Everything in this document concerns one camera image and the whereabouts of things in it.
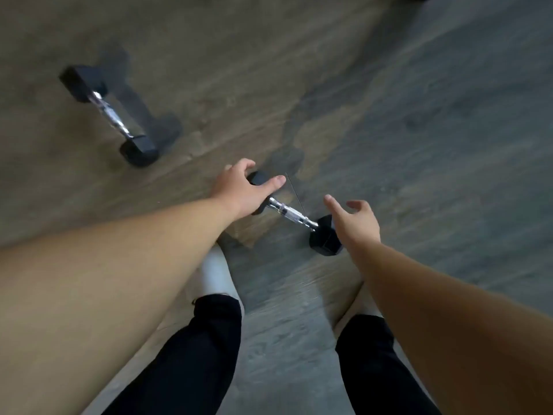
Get person's left hand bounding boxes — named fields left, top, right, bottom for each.
left=209, top=158, right=287, bottom=221

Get person's right hand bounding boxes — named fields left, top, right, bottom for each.
left=323, top=194, right=382, bottom=256

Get black hex dumbbell chrome handle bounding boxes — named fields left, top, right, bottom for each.
left=58, top=65, right=161, bottom=168
left=247, top=170, right=344, bottom=257

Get person's left forearm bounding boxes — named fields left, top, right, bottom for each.
left=0, top=196, right=236, bottom=415

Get person's right forearm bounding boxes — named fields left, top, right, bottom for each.
left=346, top=241, right=553, bottom=415

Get white shoe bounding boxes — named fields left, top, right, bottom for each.
left=198, top=245, right=243, bottom=305
left=333, top=284, right=384, bottom=338

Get black trousers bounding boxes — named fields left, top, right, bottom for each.
left=101, top=294, right=442, bottom=415

